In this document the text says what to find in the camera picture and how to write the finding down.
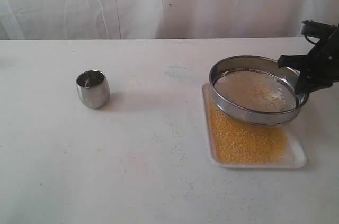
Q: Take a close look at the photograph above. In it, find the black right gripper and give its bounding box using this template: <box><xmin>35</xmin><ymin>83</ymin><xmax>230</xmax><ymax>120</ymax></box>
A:
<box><xmin>277</xmin><ymin>29</ymin><xmax>338</xmax><ymax>95</ymax></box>

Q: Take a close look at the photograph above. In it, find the round steel mesh sieve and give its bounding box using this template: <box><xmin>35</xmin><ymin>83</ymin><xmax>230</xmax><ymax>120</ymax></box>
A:
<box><xmin>209</xmin><ymin>55</ymin><xmax>309</xmax><ymax>126</ymax></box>

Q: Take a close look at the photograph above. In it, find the yellow grain mixture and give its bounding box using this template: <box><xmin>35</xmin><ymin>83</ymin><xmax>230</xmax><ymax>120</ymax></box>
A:
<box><xmin>206</xmin><ymin>80</ymin><xmax>288</xmax><ymax>165</ymax></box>

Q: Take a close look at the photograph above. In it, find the stainless steel cup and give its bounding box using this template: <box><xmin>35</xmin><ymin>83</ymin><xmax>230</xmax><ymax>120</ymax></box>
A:
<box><xmin>76</xmin><ymin>70</ymin><xmax>110</xmax><ymax>109</ymax></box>

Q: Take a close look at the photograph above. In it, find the white square tray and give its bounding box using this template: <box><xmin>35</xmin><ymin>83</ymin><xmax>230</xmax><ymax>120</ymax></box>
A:
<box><xmin>201</xmin><ymin>84</ymin><xmax>307</xmax><ymax>169</ymax></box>

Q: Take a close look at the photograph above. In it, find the white backdrop curtain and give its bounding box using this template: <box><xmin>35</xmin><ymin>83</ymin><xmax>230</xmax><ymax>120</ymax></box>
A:
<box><xmin>1</xmin><ymin>0</ymin><xmax>338</xmax><ymax>40</ymax></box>

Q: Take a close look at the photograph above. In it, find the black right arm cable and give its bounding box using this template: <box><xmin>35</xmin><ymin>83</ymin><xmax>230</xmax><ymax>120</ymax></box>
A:
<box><xmin>304</xmin><ymin>33</ymin><xmax>320</xmax><ymax>47</ymax></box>

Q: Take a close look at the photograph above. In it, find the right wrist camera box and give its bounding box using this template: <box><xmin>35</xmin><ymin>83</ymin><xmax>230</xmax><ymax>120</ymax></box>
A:
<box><xmin>299</xmin><ymin>20</ymin><xmax>338</xmax><ymax>39</ymax></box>

